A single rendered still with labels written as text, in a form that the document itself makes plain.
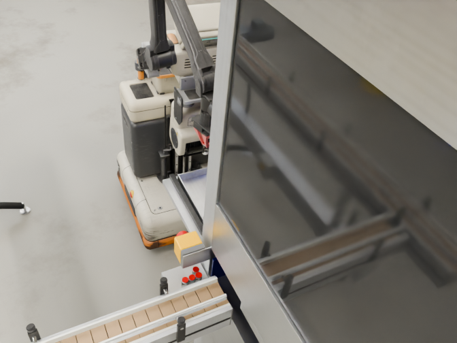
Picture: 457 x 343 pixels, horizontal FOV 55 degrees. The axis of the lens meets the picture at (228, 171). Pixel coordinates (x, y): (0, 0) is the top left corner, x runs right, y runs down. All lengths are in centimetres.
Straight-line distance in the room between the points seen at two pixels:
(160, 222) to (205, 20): 111
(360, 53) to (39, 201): 257
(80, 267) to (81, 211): 42
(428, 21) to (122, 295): 216
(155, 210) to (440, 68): 205
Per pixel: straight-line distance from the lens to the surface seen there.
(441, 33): 52
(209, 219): 128
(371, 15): 59
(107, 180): 303
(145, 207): 245
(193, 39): 138
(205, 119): 142
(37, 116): 369
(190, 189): 169
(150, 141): 243
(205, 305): 129
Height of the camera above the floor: 208
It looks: 42 degrees down
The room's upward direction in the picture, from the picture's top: 7 degrees clockwise
